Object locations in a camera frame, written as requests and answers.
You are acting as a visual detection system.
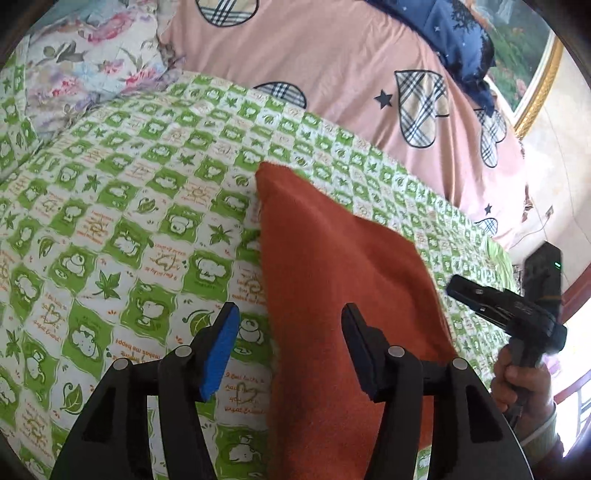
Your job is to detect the gold framed landscape painting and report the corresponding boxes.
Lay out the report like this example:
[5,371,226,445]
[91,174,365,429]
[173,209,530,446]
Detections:
[465,0,564,138]

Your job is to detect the pink quilt with plaid hearts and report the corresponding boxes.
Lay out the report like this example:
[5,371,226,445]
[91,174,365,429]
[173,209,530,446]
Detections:
[162,1,526,241]

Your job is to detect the green white patterned bedsheet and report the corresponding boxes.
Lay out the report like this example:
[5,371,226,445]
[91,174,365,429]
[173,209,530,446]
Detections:
[1,50,514,479]

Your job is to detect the rust orange knit sweater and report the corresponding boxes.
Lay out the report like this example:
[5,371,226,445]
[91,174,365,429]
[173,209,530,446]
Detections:
[256,163,456,479]

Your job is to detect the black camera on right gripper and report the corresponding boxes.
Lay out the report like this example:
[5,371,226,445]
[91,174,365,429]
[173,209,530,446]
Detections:
[522,242,562,321]

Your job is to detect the floral pastel blanket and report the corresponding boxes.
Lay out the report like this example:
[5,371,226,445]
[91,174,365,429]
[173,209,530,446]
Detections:
[25,1,180,139]

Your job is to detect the right forearm in striped sleeve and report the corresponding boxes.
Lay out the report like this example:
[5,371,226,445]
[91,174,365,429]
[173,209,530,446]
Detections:
[520,405,564,479]

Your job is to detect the person's right hand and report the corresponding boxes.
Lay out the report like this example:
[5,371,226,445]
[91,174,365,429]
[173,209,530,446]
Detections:
[491,345,555,440]

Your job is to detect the dark blue starry pillow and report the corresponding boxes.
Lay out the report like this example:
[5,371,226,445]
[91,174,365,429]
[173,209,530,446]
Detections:
[370,0,496,116]

